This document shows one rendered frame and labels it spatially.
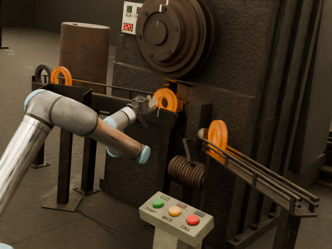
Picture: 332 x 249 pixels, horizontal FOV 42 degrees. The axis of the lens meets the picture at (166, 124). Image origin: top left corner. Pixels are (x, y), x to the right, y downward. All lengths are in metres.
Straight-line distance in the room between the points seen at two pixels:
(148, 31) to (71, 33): 2.91
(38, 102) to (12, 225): 1.05
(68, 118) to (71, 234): 1.00
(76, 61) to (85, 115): 3.50
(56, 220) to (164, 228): 1.23
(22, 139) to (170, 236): 0.64
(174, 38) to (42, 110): 0.81
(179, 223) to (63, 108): 0.59
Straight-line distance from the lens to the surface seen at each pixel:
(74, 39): 5.10
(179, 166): 2.13
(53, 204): 2.76
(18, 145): 1.66
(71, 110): 1.62
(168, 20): 2.20
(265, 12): 2.18
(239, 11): 2.24
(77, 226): 2.55
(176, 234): 1.46
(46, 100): 1.67
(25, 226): 2.56
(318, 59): 2.84
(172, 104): 2.33
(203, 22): 2.17
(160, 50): 2.23
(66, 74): 2.95
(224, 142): 1.93
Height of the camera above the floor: 1.28
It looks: 16 degrees down
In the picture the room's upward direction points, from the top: 7 degrees clockwise
